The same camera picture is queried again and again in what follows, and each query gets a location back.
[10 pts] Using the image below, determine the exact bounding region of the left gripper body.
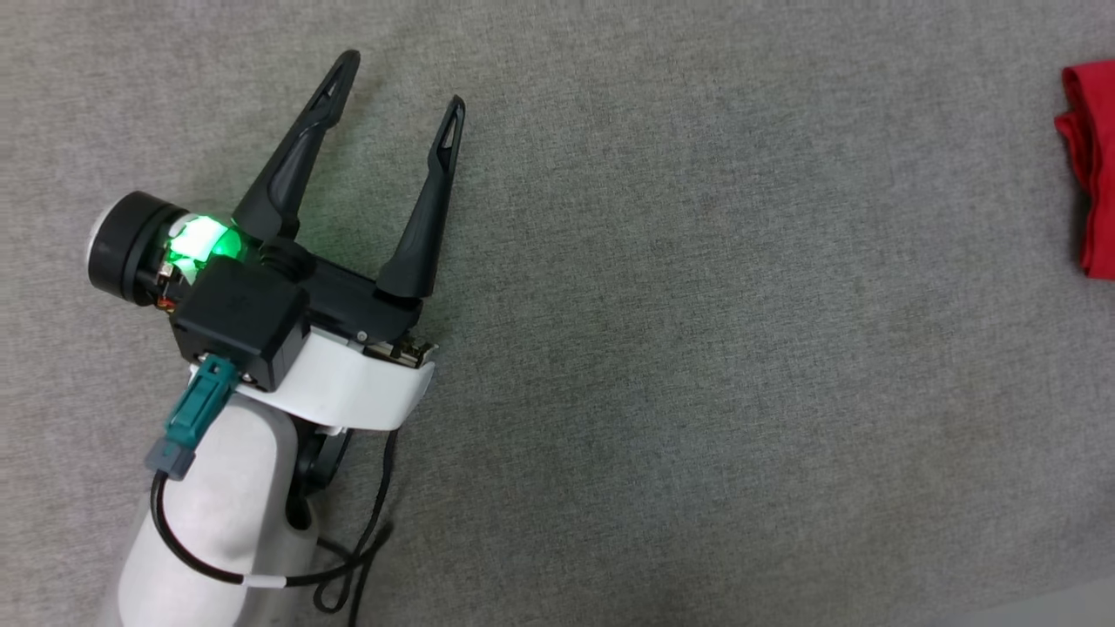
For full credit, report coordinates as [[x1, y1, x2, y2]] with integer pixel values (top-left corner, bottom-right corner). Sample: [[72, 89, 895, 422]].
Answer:
[[85, 190, 438, 433]]

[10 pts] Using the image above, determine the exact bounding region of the red basketball jersey garment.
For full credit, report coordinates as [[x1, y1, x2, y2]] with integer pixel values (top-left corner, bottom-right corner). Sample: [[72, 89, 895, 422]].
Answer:
[[1054, 61, 1115, 281]]

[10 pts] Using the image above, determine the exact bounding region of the left camera cable teal plug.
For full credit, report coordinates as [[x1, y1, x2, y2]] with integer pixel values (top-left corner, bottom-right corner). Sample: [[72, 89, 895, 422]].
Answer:
[[144, 355, 400, 627]]

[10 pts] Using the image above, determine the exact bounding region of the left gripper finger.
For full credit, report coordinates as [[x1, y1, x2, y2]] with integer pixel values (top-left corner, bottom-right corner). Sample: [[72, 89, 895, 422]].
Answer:
[[376, 96, 467, 302], [231, 50, 362, 244]]

